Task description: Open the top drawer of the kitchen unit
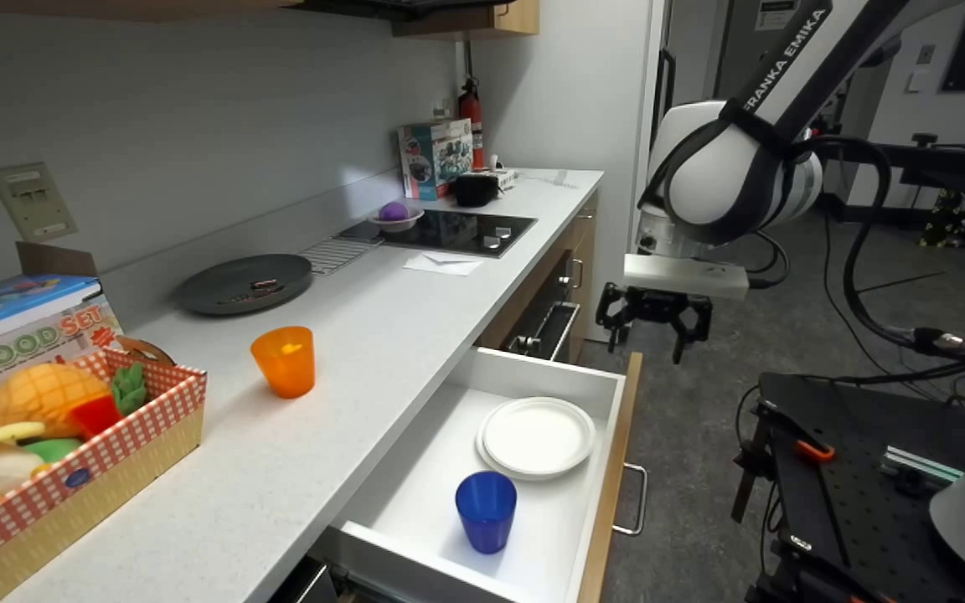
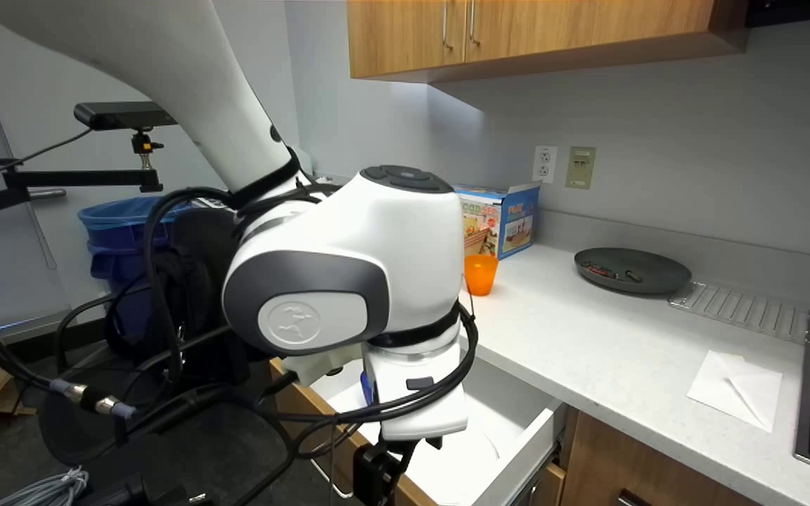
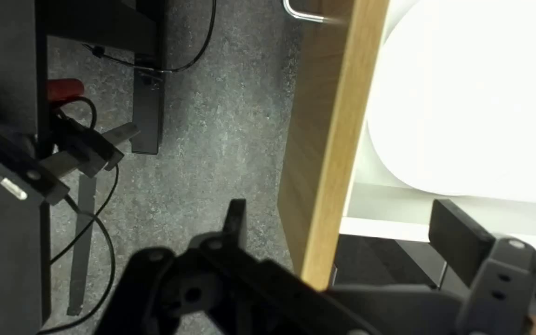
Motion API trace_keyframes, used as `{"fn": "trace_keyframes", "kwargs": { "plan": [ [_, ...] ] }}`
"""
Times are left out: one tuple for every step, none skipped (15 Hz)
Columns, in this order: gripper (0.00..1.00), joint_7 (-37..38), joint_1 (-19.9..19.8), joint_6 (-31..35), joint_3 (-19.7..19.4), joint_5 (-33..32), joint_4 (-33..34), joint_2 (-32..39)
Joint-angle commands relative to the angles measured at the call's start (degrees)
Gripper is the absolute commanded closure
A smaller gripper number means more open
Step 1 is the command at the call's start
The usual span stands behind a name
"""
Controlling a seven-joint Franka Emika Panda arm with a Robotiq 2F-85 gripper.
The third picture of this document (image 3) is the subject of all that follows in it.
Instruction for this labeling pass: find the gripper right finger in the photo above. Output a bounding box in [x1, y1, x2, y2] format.
[428, 199, 536, 335]

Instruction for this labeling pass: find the grey metal bar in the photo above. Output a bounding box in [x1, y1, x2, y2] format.
[66, 173, 98, 317]

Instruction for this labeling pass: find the wooden kitchen unit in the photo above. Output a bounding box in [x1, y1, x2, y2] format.
[276, 0, 536, 335]

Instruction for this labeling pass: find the black cable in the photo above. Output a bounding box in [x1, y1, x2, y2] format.
[38, 95, 121, 335]
[82, 0, 218, 74]

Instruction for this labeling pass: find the silver drawer handle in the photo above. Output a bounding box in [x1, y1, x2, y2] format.
[282, 0, 341, 25]

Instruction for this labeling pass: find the clamp with red handle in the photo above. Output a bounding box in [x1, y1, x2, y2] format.
[39, 78, 141, 180]

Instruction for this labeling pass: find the black table leg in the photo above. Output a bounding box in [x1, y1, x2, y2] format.
[35, 0, 167, 155]

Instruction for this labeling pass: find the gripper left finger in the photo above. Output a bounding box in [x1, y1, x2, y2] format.
[95, 199, 366, 335]

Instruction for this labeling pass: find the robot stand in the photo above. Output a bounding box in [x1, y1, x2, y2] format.
[0, 0, 71, 335]

